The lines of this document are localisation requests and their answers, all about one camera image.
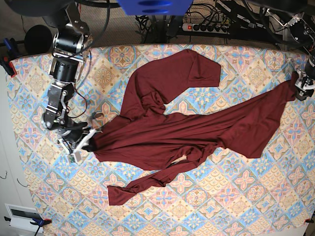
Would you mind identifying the white floor outlet box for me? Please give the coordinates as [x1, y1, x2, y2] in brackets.
[5, 204, 41, 233]

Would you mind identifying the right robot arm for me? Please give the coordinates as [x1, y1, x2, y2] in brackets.
[6, 0, 96, 163]

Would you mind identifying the orange clamp lower right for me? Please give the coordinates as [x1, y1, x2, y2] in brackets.
[305, 219, 315, 224]

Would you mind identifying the black round stool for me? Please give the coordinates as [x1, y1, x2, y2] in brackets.
[24, 25, 53, 55]

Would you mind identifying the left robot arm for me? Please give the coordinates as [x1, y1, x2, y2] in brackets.
[242, 0, 315, 101]

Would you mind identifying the white power strip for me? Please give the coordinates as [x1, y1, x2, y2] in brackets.
[182, 23, 228, 34]

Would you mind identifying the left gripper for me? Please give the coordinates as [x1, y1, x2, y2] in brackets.
[295, 70, 315, 101]

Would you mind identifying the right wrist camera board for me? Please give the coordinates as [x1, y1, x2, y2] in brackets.
[67, 152, 82, 164]

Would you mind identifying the blue orange clamp lower left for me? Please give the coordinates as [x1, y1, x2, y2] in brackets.
[4, 216, 52, 236]

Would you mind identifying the blue orange clamp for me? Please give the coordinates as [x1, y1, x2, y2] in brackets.
[4, 216, 52, 236]
[0, 38, 19, 78]

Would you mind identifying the blue orange clamp upper left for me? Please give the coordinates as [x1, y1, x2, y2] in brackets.
[0, 38, 19, 78]

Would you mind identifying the patterned tile tablecloth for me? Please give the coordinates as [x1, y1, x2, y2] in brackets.
[6, 44, 315, 236]

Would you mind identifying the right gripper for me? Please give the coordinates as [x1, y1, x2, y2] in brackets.
[58, 115, 103, 163]

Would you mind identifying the maroon t-shirt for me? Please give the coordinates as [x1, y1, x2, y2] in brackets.
[94, 49, 298, 206]

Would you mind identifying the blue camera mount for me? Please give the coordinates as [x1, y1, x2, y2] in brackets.
[117, 0, 193, 16]

